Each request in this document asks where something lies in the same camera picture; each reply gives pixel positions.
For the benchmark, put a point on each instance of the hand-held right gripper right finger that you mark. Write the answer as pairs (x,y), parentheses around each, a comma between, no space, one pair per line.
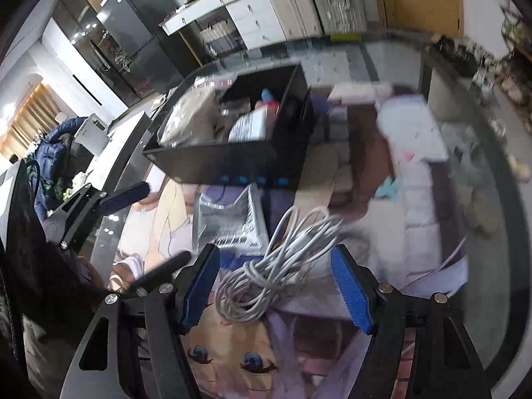
(351,291)

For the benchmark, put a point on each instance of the yellow wooden door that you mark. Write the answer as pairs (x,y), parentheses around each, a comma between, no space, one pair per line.
(415,0)

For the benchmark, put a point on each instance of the white side table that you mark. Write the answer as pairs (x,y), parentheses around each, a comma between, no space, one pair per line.
(124,141)

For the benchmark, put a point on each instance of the group of assorted shoes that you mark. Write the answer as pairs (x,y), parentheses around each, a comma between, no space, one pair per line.
(478,58)

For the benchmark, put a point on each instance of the white bin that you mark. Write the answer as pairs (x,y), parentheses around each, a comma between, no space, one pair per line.
(442,87)

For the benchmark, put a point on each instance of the yellow-green cloth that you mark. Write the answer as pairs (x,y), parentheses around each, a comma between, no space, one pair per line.
(66,189)

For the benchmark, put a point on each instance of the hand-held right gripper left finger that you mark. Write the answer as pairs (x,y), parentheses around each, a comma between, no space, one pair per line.
(199,291)

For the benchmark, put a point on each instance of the dark glass cabinet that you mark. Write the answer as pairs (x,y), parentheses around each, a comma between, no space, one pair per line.
(83,37)

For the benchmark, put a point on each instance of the black storage box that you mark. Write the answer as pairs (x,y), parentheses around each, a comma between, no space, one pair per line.
(232,162)

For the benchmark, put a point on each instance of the white suitcase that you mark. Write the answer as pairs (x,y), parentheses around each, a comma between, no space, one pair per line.
(291,0)

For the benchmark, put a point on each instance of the white vanity desk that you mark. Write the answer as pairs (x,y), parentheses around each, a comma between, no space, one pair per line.
(257,20)

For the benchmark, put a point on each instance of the dark grey refrigerator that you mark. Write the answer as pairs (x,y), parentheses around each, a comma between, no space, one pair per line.
(137,20)

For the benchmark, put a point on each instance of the person's left hand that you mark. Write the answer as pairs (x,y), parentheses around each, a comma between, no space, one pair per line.
(90,272)

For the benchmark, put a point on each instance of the wicker basket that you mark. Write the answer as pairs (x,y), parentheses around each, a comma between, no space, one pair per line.
(220,35)

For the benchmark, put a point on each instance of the printed desk mat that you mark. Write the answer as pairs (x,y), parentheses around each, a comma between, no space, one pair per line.
(291,349)

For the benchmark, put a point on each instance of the blue down jacket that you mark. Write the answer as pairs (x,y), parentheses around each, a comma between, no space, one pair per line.
(50,153)

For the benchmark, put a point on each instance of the cream plush toy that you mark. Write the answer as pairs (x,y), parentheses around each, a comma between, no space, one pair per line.
(187,116)

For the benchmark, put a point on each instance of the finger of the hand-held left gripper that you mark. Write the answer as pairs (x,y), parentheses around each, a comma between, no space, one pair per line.
(166,267)
(124,196)

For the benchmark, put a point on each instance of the white electric kettle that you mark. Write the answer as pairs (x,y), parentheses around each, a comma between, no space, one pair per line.
(91,133)

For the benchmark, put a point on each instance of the silver suitcase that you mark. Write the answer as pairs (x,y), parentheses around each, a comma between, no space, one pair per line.
(336,0)

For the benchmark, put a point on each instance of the red packet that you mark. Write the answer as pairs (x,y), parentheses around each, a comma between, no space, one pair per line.
(270,100)

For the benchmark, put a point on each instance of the beige curtain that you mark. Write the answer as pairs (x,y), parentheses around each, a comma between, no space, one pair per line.
(29,120)

